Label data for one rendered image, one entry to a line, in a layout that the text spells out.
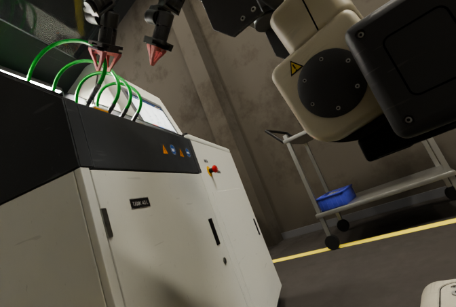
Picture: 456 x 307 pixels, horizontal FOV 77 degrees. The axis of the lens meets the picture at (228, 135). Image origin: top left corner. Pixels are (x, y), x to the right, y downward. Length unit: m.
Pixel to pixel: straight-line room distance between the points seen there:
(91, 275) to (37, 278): 0.13
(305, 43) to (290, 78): 0.06
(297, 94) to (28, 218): 0.59
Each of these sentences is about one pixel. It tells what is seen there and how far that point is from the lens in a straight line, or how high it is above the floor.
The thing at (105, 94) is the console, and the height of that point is 1.35.
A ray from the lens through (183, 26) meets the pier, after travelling 4.72.
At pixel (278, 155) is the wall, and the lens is 3.79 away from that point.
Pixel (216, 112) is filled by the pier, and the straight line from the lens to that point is 4.04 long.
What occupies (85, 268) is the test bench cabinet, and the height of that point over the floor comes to 0.60.
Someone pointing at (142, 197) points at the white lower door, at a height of 0.71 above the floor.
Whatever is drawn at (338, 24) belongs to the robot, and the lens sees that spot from 0.48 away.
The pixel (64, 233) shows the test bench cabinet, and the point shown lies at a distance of 0.68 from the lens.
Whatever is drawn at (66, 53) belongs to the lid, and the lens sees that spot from 1.62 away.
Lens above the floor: 0.61
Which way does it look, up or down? 13 degrees up
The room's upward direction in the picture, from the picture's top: 21 degrees counter-clockwise
